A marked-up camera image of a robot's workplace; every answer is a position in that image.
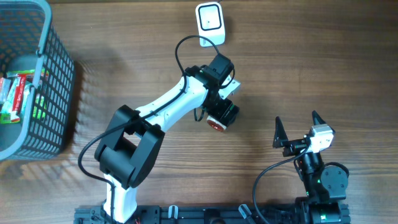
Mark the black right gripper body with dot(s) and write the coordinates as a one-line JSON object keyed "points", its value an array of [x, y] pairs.
{"points": [[294, 147]]}

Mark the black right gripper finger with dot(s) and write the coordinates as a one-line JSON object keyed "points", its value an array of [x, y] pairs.
{"points": [[317, 120], [280, 136]]}

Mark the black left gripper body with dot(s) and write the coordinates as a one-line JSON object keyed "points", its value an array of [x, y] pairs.
{"points": [[219, 109]]}

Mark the green snack packet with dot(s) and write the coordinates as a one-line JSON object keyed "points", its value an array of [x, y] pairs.
{"points": [[37, 113]]}

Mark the red stick packet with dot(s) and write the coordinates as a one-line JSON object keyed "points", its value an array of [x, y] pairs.
{"points": [[18, 85]]}

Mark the teal packet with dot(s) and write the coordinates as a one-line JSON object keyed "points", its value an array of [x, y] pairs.
{"points": [[7, 117]]}

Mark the green lid jar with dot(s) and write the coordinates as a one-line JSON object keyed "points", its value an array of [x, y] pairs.
{"points": [[215, 124]]}

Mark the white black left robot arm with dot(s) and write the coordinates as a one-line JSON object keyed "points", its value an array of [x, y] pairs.
{"points": [[128, 153]]}

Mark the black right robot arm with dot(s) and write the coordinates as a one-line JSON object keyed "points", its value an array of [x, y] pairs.
{"points": [[325, 183]]}

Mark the grey plastic mesh basket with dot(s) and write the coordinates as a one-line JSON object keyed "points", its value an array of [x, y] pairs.
{"points": [[29, 42]]}

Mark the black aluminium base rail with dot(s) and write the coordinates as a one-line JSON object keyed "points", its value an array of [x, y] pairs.
{"points": [[282, 213]]}

